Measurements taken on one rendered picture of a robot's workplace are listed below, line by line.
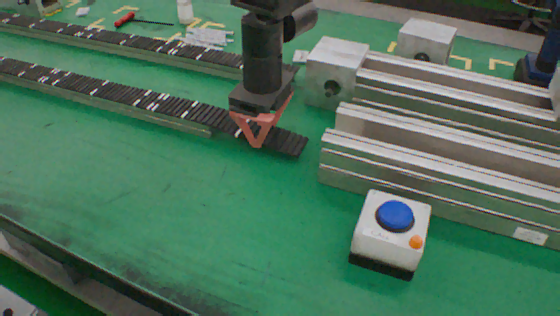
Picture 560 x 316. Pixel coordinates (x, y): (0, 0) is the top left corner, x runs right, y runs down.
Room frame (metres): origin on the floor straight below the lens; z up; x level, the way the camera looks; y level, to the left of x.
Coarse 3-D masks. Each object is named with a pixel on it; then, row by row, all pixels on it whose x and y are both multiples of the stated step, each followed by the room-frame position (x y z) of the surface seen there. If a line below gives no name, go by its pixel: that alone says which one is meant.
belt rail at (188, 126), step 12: (0, 72) 0.76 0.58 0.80; (24, 84) 0.73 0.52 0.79; (36, 84) 0.72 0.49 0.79; (60, 96) 0.69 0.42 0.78; (72, 96) 0.67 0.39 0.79; (84, 96) 0.66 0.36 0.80; (108, 108) 0.64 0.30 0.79; (120, 108) 0.63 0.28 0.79; (132, 108) 0.61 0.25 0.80; (144, 120) 0.60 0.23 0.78; (156, 120) 0.59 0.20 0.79; (168, 120) 0.59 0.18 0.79; (180, 120) 0.57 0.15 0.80; (192, 132) 0.56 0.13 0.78; (204, 132) 0.55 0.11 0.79
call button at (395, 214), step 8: (392, 200) 0.34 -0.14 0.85; (384, 208) 0.33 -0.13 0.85; (392, 208) 0.33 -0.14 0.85; (400, 208) 0.33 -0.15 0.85; (408, 208) 0.33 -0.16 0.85; (384, 216) 0.32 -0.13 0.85; (392, 216) 0.32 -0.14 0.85; (400, 216) 0.32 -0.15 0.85; (408, 216) 0.32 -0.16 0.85; (392, 224) 0.31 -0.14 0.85; (400, 224) 0.31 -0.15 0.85; (408, 224) 0.31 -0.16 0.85
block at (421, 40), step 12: (408, 24) 0.81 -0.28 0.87; (420, 24) 0.81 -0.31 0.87; (432, 24) 0.82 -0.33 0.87; (408, 36) 0.77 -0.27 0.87; (420, 36) 0.76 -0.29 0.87; (432, 36) 0.76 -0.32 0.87; (444, 36) 0.76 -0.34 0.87; (396, 48) 0.78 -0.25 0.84; (408, 48) 0.77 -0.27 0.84; (420, 48) 0.75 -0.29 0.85; (432, 48) 0.74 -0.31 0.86; (444, 48) 0.73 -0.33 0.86; (420, 60) 0.73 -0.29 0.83; (432, 60) 0.74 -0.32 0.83; (444, 60) 0.73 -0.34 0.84
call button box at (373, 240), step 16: (368, 192) 0.37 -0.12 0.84; (368, 208) 0.34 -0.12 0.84; (416, 208) 0.34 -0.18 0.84; (368, 224) 0.32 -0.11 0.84; (384, 224) 0.31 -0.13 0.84; (416, 224) 0.31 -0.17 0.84; (352, 240) 0.31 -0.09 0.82; (368, 240) 0.30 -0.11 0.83; (384, 240) 0.29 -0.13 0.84; (400, 240) 0.29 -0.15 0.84; (352, 256) 0.30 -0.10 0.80; (368, 256) 0.29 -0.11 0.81; (384, 256) 0.29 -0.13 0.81; (400, 256) 0.28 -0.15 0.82; (416, 256) 0.27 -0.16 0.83; (384, 272) 0.29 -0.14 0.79; (400, 272) 0.28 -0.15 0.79
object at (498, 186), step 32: (352, 128) 0.50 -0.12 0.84; (384, 128) 0.48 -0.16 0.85; (416, 128) 0.47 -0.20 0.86; (448, 128) 0.47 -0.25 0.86; (320, 160) 0.45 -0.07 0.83; (352, 160) 0.43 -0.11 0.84; (384, 160) 0.41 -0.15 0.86; (416, 160) 0.40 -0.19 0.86; (448, 160) 0.40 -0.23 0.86; (480, 160) 0.43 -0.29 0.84; (512, 160) 0.41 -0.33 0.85; (544, 160) 0.40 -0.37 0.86; (384, 192) 0.41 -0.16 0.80; (416, 192) 0.40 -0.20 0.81; (448, 192) 0.38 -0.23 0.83; (480, 192) 0.37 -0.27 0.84; (512, 192) 0.35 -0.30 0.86; (544, 192) 0.34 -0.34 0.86; (480, 224) 0.35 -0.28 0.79; (512, 224) 0.34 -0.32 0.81; (544, 224) 0.32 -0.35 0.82
